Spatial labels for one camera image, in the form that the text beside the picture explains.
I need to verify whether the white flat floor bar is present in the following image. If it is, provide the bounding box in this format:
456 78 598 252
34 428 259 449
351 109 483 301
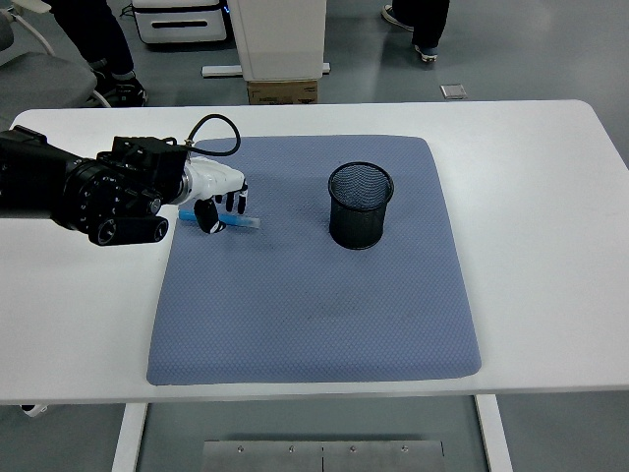
201 62 331 79

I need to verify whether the blue-grey textured mat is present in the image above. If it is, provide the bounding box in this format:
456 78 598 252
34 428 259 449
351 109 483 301
145 135 484 386

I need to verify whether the person in dark trousers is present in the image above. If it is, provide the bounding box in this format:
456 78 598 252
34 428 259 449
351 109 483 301
48 0 148 107

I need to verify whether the white box appliance with slot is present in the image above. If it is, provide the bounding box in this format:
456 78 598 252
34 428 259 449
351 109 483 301
132 0 231 44

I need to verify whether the black mesh pen holder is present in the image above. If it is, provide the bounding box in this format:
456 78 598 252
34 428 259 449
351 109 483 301
327 162 396 252

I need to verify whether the blue marker with clear cap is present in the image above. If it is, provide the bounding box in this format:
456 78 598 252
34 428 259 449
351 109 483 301
177 208 261 230

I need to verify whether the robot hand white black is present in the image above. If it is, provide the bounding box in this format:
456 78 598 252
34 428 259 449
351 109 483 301
185 156 250 237

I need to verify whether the person with blue sneakers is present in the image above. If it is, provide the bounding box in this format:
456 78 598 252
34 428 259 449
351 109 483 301
381 0 451 64

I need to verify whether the brown cardboard box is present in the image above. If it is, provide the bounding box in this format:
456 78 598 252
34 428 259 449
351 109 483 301
247 80 319 105

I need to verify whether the grey metal plate with screws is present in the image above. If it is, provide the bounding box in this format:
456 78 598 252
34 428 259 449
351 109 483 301
201 439 445 472

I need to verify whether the grey office chair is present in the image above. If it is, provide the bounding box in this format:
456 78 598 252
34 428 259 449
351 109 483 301
0 0 112 124

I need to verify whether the white column pedestal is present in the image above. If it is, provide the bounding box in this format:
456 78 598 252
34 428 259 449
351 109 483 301
228 0 329 83

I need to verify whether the white table leg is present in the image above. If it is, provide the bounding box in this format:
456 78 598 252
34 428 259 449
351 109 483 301
474 395 515 472
110 401 148 472

